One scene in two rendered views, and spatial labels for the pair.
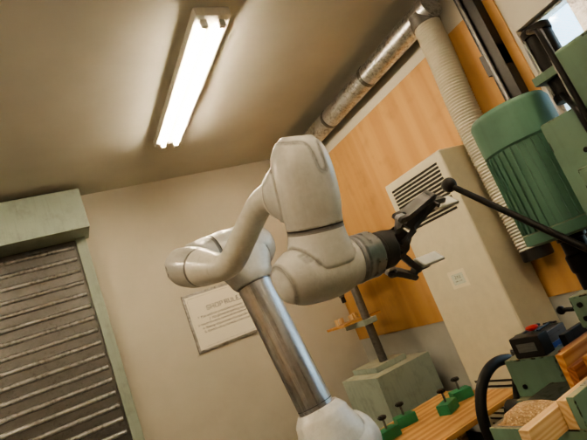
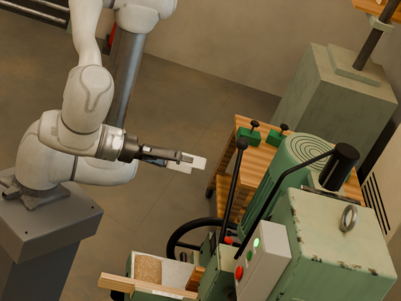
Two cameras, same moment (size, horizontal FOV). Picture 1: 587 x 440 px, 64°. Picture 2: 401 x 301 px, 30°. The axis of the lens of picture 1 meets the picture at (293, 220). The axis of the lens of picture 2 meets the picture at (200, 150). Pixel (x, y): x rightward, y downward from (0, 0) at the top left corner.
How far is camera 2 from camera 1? 1.50 m
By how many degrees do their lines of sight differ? 47
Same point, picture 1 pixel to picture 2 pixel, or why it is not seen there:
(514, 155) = (267, 184)
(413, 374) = (360, 107)
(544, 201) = (251, 220)
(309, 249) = (59, 130)
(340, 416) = not seen: hidden behind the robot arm
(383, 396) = (311, 97)
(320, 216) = (72, 125)
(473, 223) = not seen: outside the picture
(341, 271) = (70, 150)
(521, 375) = (204, 247)
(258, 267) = (135, 27)
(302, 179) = (72, 106)
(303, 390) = not seen: hidden behind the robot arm
